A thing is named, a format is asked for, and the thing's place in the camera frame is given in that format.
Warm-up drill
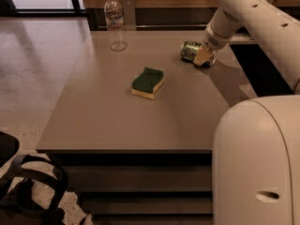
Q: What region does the left metal bracket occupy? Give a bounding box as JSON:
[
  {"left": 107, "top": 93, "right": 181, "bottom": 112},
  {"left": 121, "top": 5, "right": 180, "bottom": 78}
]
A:
[{"left": 122, "top": 0, "right": 136, "bottom": 31}]

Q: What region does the black backpack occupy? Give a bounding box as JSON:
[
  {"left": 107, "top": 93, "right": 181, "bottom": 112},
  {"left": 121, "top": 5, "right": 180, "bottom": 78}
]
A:
[{"left": 0, "top": 155, "right": 68, "bottom": 225}]

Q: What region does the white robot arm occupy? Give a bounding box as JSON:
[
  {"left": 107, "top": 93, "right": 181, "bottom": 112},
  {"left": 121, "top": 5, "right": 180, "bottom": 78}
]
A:
[{"left": 195, "top": 0, "right": 300, "bottom": 225}]

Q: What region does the grey drawer cabinet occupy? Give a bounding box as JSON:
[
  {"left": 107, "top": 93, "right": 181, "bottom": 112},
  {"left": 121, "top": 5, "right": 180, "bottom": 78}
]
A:
[{"left": 37, "top": 31, "right": 255, "bottom": 225}]

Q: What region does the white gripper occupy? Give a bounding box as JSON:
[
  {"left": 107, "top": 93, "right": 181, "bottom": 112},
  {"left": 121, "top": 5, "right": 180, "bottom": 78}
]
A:
[{"left": 193, "top": 26, "right": 233, "bottom": 67}]

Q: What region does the green soda can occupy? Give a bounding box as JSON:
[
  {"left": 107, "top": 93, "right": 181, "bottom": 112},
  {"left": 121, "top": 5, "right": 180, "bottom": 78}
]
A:
[{"left": 180, "top": 40, "right": 217, "bottom": 67}]

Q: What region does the clear plastic water bottle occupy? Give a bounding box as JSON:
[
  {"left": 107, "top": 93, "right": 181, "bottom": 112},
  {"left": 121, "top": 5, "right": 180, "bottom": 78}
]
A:
[{"left": 104, "top": 0, "right": 127, "bottom": 52}]

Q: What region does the green and yellow sponge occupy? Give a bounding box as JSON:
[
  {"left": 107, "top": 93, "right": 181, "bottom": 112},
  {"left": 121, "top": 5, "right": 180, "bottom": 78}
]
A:
[{"left": 131, "top": 67, "right": 164, "bottom": 99}]

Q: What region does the black chair seat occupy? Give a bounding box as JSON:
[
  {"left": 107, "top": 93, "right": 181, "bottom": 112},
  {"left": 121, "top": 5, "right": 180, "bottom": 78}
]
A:
[{"left": 0, "top": 131, "right": 20, "bottom": 167}]

